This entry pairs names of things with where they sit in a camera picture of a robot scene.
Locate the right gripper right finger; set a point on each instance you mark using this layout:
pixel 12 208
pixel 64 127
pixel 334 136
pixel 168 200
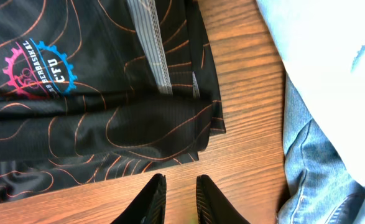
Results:
pixel 212 205

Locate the light blue t-shirt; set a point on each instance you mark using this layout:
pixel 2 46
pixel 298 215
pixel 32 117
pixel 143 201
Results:
pixel 322 47

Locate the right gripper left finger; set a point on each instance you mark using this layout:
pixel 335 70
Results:
pixel 148 207

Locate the black patterned cycling jersey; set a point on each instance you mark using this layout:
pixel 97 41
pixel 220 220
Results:
pixel 97 90

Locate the blue denim jeans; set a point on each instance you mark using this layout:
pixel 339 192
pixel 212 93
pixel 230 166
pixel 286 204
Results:
pixel 321 189

